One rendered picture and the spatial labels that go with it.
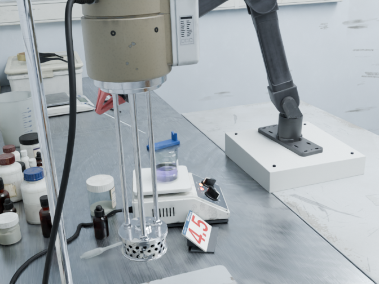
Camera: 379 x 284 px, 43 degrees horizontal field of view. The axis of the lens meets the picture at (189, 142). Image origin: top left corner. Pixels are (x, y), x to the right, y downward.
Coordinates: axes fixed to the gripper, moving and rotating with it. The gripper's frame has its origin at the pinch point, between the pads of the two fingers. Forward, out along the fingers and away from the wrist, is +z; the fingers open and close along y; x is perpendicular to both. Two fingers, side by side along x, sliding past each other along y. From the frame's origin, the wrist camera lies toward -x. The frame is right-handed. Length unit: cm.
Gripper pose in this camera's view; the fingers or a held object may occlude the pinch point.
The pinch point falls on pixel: (99, 110)
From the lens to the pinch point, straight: 122.1
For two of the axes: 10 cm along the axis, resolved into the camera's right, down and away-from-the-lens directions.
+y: 4.2, 5.4, -7.3
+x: 6.8, 3.5, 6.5
